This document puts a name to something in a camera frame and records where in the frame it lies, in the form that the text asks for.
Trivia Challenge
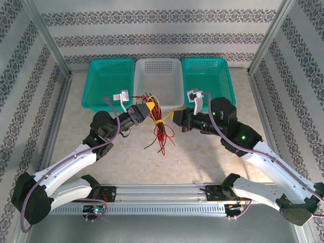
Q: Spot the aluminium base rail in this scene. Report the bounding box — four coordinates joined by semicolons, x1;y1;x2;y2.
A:
100;183;230;203

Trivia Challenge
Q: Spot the aluminium frame post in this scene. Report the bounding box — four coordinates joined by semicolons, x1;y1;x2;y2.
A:
24;0;74;78
248;0;297;75

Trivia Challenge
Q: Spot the white plastic basket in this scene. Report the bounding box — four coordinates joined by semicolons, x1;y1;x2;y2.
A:
133;58;185;110

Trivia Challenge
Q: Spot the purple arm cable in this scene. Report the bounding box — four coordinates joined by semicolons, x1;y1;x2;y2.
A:
204;92;324;221
20;97;120;233

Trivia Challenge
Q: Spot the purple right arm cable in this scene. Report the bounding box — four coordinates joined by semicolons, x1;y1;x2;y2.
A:
204;92;324;221

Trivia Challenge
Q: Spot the teal plastic basket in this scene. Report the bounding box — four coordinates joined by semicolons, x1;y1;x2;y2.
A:
181;57;237;112
80;58;135;113

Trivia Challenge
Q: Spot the slotted grey cable duct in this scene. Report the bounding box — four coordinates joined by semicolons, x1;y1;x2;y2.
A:
49;202;228;216

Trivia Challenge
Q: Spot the aluminium side rail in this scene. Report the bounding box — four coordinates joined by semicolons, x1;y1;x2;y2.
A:
39;74;74;174
248;72;281;163

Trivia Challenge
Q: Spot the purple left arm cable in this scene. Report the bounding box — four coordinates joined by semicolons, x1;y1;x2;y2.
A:
20;97;120;233

